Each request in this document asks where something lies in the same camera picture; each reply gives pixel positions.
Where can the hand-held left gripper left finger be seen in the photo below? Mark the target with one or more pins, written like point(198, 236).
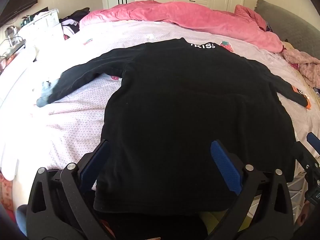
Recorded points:
point(93, 166)

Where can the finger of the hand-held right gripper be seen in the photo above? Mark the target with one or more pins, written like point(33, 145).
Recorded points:
point(313, 142)

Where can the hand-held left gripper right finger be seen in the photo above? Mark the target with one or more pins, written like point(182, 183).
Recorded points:
point(225, 167)

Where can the black long-sleeved sweater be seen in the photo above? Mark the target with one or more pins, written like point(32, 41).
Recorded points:
point(187, 105)

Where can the pile of dark clothes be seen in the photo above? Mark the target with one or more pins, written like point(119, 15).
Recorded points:
point(75, 17)

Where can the light pink strawberry bed sheet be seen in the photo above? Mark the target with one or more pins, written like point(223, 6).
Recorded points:
point(75, 117)

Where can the pink fuzzy cloth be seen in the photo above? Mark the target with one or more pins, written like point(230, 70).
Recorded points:
point(305, 65)

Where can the white dresser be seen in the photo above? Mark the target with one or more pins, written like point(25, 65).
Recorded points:
point(42, 27)

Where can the glass kettle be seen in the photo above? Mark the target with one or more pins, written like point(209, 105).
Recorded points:
point(11, 35)

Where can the pink duvet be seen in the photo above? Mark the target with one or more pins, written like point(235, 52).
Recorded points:
point(175, 15)

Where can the black television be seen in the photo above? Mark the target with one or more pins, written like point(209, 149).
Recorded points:
point(15, 0)

